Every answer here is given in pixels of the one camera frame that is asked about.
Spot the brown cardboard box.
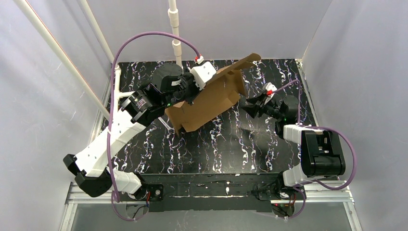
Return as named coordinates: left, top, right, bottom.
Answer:
left=165, top=53, right=261, bottom=135

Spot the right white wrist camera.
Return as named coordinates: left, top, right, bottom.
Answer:
left=263, top=82, right=277, bottom=98

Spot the purple cable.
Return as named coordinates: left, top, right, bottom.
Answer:
left=106, top=31, right=204, bottom=222
left=271, top=79, right=357, bottom=219

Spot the aluminium rail base frame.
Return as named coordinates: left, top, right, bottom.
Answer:
left=60, top=59, right=364, bottom=231

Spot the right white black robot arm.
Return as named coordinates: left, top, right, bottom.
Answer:
left=242, top=93, right=345, bottom=187

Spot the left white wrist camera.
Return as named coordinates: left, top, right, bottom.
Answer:
left=190, top=62, right=217, bottom=91

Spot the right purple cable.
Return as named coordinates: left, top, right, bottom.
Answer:
left=271, top=79, right=357, bottom=219

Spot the white pvc pipe frame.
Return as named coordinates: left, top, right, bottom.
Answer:
left=17, top=0, right=170, bottom=108

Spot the silver wrench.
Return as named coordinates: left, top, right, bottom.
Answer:
left=158, top=117, right=174, bottom=131

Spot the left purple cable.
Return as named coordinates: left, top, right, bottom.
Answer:
left=106, top=31, right=204, bottom=222

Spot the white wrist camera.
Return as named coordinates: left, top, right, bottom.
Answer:
left=190, top=62, right=217, bottom=91
left=263, top=82, right=277, bottom=98

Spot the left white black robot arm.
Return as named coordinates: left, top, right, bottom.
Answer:
left=63, top=63, right=208, bottom=197

